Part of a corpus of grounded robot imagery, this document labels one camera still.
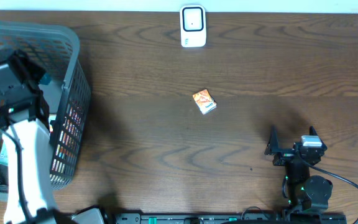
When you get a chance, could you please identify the grey plastic shopping basket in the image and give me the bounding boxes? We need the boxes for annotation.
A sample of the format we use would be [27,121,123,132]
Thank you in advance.
[0,21,91,202]

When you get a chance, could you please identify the blue mouthwash bottle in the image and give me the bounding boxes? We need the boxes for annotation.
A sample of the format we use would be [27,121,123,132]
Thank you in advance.
[40,73,52,85]

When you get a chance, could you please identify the light blue wet wipes pack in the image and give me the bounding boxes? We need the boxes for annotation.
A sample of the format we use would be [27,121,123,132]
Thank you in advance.
[0,144,9,166]

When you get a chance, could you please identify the yellow red snack bag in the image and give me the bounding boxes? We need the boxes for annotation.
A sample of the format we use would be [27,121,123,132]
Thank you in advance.
[48,114,57,133]

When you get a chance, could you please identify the white barcode scanner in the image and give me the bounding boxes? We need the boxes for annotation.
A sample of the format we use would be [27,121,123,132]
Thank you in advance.
[180,5,206,48]

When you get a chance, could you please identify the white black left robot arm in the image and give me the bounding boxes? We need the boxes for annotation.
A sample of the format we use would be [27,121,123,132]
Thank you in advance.
[0,49,105,223]

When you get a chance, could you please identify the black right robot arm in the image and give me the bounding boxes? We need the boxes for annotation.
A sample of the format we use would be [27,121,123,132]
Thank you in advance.
[265,126,333,216]

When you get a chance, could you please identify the orange white small box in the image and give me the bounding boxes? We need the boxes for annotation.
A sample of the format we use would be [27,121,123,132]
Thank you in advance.
[193,89,217,115]

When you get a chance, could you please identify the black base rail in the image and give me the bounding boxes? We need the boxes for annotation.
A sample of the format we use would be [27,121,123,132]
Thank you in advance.
[114,210,347,224]

